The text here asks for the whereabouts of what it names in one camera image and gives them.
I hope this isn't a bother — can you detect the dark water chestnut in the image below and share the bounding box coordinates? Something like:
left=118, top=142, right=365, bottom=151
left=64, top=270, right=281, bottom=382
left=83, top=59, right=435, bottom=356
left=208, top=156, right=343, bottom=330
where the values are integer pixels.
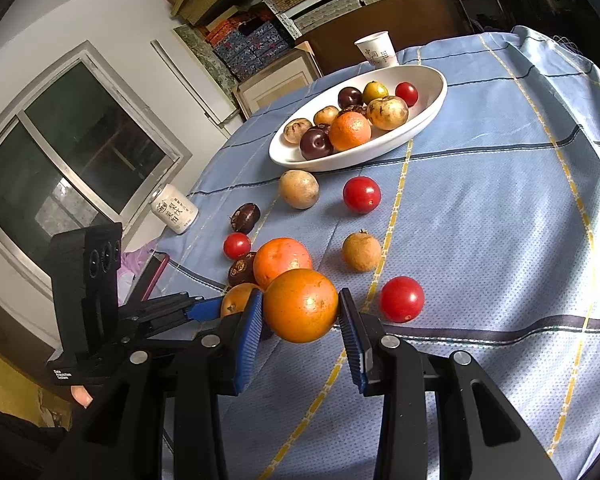
left=230, top=203, right=261, bottom=235
left=227, top=252, right=257, bottom=287
left=338, top=104, right=367, bottom=116

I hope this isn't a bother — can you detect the red tomato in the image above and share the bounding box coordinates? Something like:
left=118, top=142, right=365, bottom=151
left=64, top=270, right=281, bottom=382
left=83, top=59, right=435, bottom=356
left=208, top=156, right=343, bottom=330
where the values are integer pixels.
left=342, top=177, right=381, bottom=214
left=223, top=232, right=251, bottom=260
left=379, top=276, right=425, bottom=323
left=394, top=81, right=419, bottom=107

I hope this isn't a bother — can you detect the orange back mandarin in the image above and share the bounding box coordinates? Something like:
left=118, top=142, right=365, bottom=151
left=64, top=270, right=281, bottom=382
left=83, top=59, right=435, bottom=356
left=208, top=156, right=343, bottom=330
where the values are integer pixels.
left=253, top=237, right=313, bottom=289

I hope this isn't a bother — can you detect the small tan fruit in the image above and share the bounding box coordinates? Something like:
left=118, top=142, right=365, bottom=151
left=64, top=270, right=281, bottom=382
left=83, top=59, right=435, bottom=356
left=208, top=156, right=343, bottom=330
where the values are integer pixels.
left=341, top=231, right=382, bottom=273

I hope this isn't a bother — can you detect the tan round fruit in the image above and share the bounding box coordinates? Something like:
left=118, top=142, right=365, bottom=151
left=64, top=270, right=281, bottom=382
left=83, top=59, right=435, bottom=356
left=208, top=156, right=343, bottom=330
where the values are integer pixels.
left=278, top=170, right=320, bottom=210

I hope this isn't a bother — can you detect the pale spotted fruit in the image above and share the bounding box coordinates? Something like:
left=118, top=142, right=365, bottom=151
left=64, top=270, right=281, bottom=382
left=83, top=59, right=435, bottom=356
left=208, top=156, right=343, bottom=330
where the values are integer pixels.
left=283, top=118, right=313, bottom=145

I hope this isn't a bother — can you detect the dark purple plum back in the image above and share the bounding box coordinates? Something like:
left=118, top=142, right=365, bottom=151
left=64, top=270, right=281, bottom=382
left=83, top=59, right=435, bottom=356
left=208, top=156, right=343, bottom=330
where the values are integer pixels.
left=299, top=127, right=334, bottom=160

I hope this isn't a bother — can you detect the dark purple plum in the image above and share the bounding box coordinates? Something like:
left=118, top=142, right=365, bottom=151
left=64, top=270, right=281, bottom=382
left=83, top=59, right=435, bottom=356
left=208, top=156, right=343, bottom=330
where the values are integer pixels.
left=299, top=127, right=334, bottom=160
left=338, top=86, right=364, bottom=110

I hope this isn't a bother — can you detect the large front orange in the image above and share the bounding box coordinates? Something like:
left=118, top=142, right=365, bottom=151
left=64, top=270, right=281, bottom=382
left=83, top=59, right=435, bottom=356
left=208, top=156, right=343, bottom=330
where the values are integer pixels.
left=328, top=113, right=372, bottom=152

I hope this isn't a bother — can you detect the pale spotted pear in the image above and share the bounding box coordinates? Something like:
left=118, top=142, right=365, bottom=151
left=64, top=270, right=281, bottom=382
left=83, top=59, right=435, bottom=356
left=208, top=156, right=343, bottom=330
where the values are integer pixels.
left=366, top=96, right=408, bottom=131

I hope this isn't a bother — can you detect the dark purple plum front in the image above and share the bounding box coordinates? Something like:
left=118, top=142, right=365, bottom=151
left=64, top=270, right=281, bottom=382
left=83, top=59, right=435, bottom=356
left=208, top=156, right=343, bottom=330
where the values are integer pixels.
left=338, top=86, right=364, bottom=110

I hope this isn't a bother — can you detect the yellow-orange persimmon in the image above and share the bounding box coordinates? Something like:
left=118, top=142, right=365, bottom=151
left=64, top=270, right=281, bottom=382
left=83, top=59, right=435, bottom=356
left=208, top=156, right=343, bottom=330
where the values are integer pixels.
left=362, top=80, right=389, bottom=104

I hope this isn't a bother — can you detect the dark water chestnut front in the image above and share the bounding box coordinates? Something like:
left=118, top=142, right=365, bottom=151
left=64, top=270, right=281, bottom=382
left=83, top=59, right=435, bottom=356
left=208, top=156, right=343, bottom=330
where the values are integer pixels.
left=338, top=104, right=367, bottom=116

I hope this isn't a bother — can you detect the person's left hand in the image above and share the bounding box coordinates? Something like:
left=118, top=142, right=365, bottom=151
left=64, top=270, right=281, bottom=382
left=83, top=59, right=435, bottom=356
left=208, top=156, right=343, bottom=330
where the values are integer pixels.
left=70, top=386, right=93, bottom=408

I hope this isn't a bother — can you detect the red smartphone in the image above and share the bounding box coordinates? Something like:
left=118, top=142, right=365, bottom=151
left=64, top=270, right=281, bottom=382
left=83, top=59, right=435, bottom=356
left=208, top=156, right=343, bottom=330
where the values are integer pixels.
left=125, top=252, right=170, bottom=304

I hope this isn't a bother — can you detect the purple cloth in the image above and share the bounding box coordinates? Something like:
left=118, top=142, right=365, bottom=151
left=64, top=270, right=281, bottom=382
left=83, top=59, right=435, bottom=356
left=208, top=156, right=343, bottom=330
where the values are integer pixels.
left=117, top=240, right=157, bottom=306

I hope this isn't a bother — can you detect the dark water chestnut back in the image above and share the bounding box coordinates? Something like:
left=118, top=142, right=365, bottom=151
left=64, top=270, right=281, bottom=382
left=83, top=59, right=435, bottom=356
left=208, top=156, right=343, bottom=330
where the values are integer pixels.
left=230, top=203, right=261, bottom=235

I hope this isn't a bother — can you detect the white beverage can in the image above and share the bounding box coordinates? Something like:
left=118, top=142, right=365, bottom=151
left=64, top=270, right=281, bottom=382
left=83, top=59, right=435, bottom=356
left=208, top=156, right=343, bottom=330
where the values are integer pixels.
left=150, top=184, right=198, bottom=235

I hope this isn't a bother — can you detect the blue checked tablecloth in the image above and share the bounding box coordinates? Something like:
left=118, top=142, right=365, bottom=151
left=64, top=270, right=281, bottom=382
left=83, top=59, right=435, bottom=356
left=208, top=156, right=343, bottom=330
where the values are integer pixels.
left=156, top=26, right=600, bottom=479

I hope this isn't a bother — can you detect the white board leaning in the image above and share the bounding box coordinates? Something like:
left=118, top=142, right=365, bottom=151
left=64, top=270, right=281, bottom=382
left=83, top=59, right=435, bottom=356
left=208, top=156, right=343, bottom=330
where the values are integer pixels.
left=150, top=30, right=242, bottom=138

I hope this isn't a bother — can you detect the cardboard box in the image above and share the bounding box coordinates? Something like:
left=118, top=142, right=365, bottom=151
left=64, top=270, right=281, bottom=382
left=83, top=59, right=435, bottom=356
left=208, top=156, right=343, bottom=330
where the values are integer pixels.
left=233, top=41, right=323, bottom=119

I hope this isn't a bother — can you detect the white oval plate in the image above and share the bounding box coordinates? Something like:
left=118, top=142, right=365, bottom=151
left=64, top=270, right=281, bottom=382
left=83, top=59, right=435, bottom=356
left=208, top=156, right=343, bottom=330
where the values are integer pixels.
left=268, top=65, right=448, bottom=172

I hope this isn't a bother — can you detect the white paper cup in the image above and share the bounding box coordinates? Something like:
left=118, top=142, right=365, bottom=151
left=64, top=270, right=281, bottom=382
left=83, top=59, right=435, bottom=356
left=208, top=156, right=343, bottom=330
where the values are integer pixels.
left=354, top=30, right=399, bottom=70

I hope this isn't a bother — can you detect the dark wooden cabinet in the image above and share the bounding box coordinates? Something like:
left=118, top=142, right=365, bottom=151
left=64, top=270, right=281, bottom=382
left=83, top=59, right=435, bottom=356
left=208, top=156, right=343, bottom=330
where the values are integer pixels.
left=296, top=0, right=471, bottom=74

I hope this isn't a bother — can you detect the window frame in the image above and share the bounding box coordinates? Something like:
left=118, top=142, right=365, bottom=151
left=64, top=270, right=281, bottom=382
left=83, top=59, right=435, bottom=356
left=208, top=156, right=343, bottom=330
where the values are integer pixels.
left=0, top=41, right=192, bottom=296

